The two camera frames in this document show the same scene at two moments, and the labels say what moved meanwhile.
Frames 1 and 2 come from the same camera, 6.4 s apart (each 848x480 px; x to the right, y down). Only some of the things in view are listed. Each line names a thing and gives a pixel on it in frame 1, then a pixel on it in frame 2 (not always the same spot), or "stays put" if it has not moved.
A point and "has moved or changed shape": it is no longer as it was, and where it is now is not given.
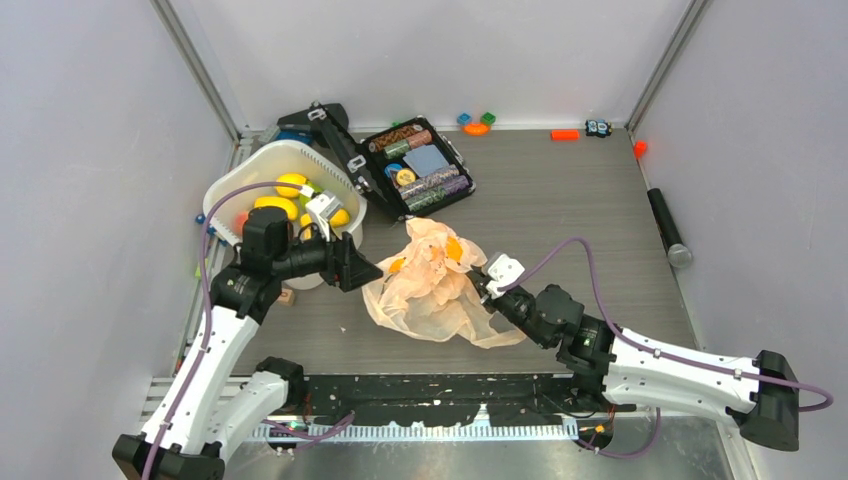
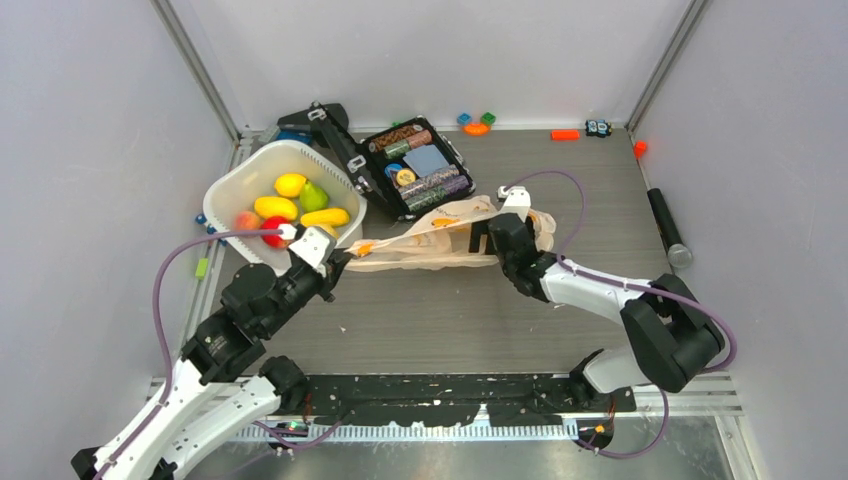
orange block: [565, 135] stays put
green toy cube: [488, 118] stays put
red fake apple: [240, 218] has moved or changed shape
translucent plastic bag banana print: [427, 294] to [443, 239]
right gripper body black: [514, 303] to [510, 264]
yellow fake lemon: [292, 178] stays put
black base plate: [496, 399] stays put
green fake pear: [304, 198] stays put
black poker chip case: [413, 166] stays put
